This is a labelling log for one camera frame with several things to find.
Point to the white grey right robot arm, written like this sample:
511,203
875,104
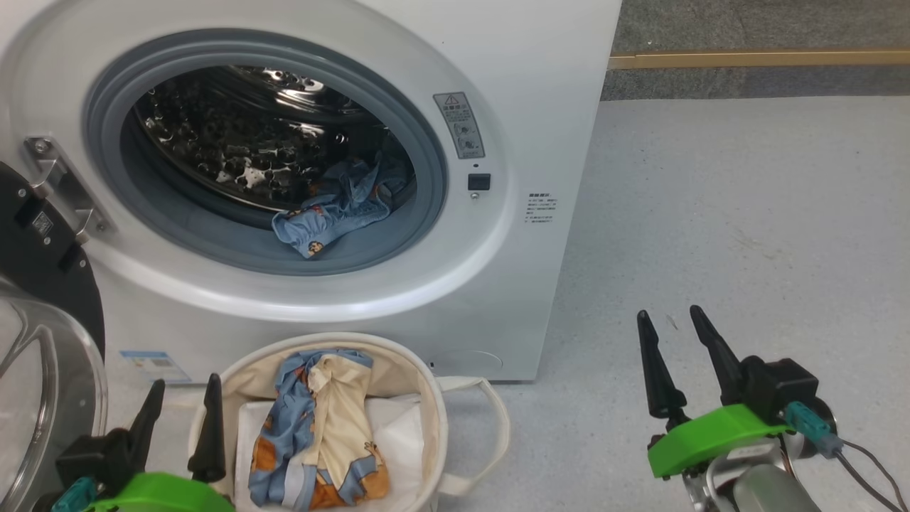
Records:
771,492

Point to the white front-load washing machine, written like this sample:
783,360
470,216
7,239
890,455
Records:
540,299

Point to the black door latch socket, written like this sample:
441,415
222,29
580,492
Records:
479,182

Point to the blue cream cartoon garment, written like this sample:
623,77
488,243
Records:
341,419

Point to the white folded cloth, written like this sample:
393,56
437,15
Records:
402,441

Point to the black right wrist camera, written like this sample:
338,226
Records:
778,384

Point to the stainless steel washer drum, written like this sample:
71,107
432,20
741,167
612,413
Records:
234,142

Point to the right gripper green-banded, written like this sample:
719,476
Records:
711,437

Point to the grey rubber door gasket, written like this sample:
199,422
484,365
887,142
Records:
234,252

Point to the metal door hinge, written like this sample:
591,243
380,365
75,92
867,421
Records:
64,188

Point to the cream canvas laundry basket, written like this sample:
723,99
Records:
249,380

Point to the blue energy label sticker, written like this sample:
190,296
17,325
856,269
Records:
153,364

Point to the black printed text label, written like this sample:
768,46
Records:
541,208

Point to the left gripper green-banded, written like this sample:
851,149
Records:
163,494

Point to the grey warning sticker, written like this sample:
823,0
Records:
461,128

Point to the blue patterned garment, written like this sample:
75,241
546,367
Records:
334,213

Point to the black round glass washer door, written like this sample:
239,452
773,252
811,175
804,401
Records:
43,281

